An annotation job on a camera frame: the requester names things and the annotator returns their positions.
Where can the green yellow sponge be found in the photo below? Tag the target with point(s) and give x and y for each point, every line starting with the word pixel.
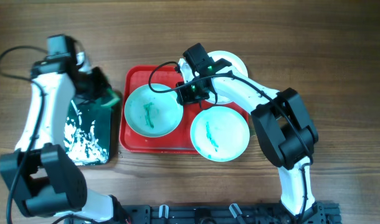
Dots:
pixel 109 99

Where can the black aluminium base frame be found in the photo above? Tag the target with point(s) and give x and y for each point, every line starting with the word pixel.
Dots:
pixel 269 213

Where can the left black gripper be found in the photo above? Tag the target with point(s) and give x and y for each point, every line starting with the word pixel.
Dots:
pixel 101 84

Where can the black water tray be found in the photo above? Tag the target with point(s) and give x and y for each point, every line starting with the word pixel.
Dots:
pixel 87 132

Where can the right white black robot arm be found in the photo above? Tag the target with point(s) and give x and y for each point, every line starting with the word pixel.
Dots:
pixel 283 126

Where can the white plate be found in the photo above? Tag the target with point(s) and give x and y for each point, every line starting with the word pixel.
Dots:
pixel 220 134
pixel 152 110
pixel 236 62

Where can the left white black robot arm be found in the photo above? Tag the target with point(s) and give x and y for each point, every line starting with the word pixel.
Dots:
pixel 42 180

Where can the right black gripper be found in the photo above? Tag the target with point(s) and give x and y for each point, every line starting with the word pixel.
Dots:
pixel 182 98

